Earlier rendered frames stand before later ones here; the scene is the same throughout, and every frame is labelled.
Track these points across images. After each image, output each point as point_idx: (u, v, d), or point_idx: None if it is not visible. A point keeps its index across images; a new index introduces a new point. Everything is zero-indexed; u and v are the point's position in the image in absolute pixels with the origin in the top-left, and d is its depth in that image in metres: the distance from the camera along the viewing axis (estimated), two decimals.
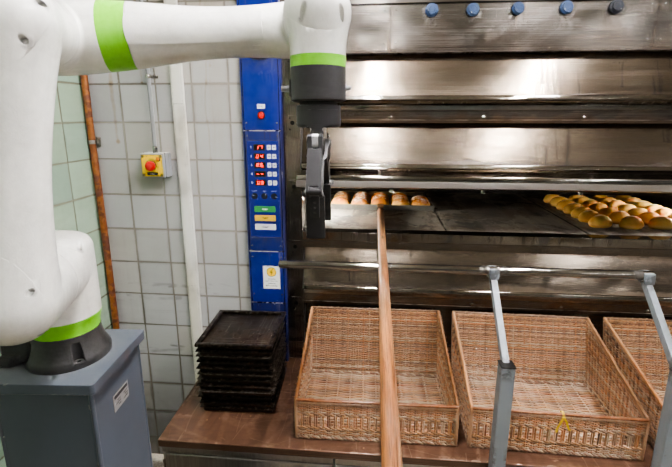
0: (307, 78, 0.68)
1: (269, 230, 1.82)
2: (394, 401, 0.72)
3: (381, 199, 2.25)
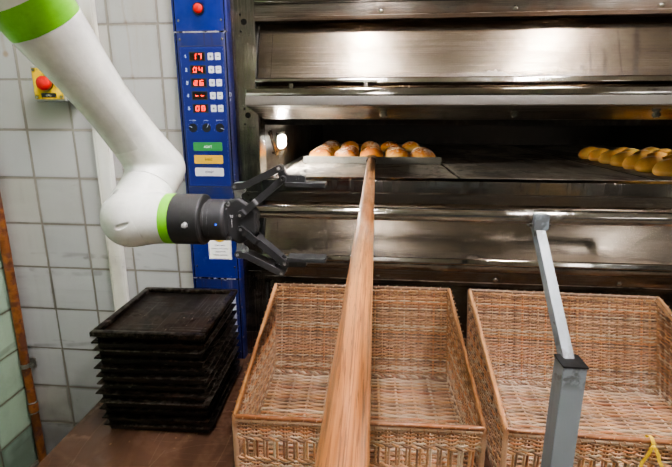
0: None
1: (214, 176, 1.32)
2: None
3: (373, 150, 1.75)
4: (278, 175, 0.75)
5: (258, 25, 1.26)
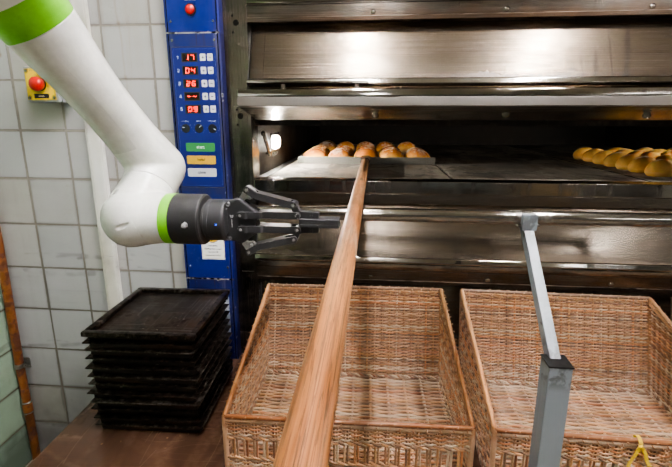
0: None
1: (207, 177, 1.32)
2: None
3: (367, 151, 1.75)
4: (292, 212, 0.76)
5: (250, 26, 1.26)
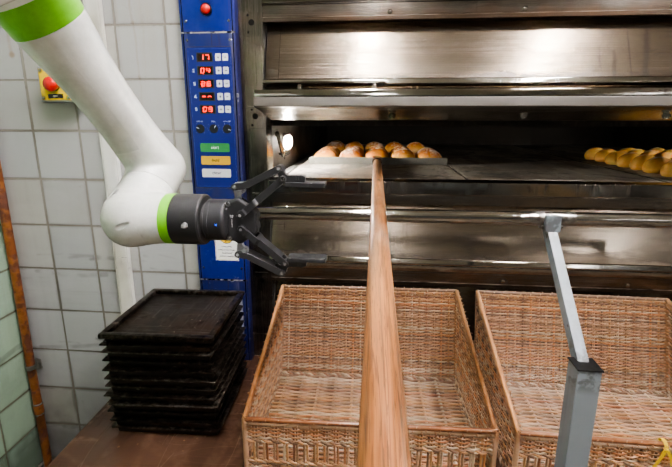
0: None
1: (221, 177, 1.31)
2: None
3: (378, 151, 1.74)
4: (278, 175, 0.75)
5: (265, 26, 1.26)
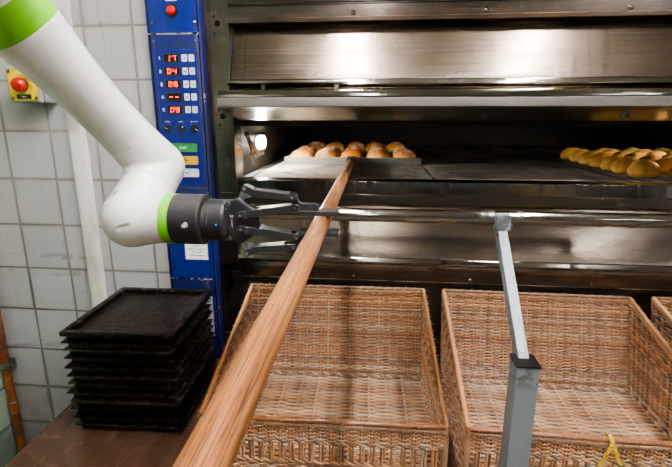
0: None
1: (189, 177, 1.32)
2: None
3: (353, 151, 1.75)
4: (291, 204, 0.76)
5: (232, 27, 1.27)
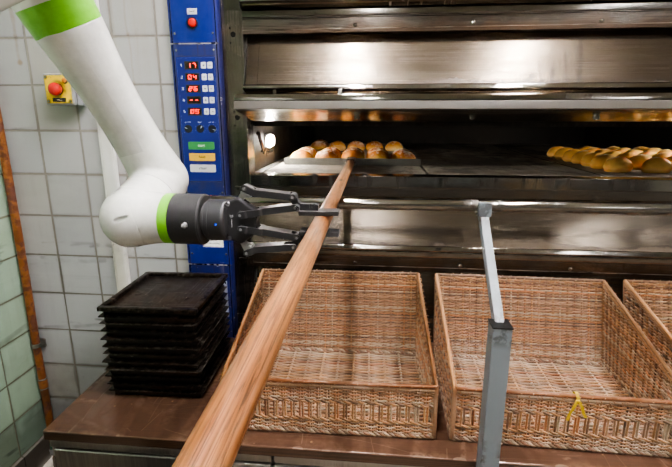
0: None
1: (207, 172, 1.47)
2: (210, 462, 0.23)
3: (353, 152, 1.76)
4: (291, 204, 0.76)
5: (246, 37, 1.41)
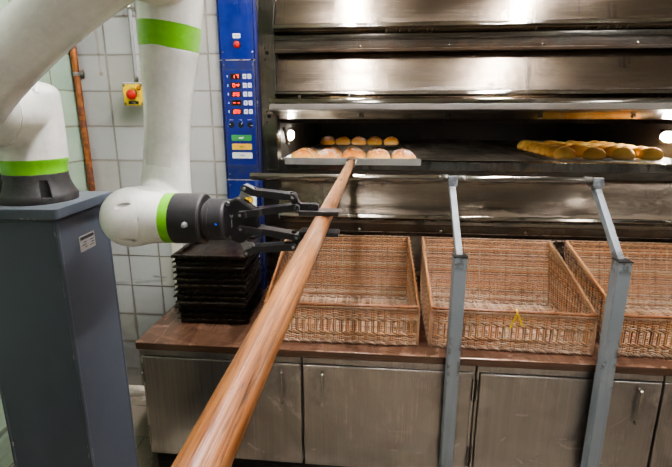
0: None
1: (245, 158, 1.90)
2: (208, 463, 0.23)
3: (353, 152, 1.76)
4: (292, 204, 0.76)
5: (276, 55, 1.85)
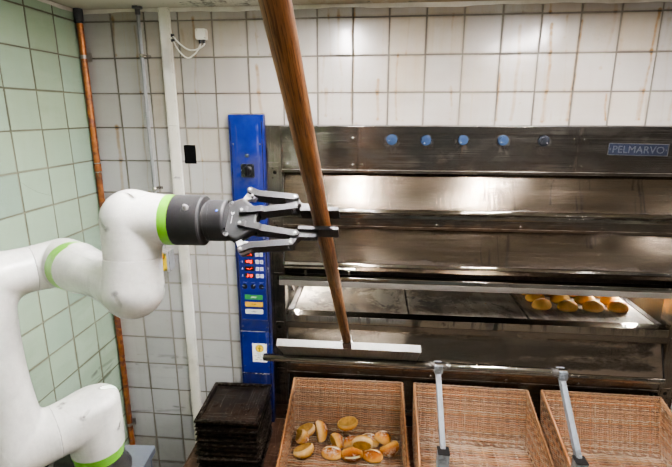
0: (185, 245, 0.78)
1: (257, 314, 2.14)
2: None
3: None
4: (294, 203, 0.78)
5: (284, 226, 2.09)
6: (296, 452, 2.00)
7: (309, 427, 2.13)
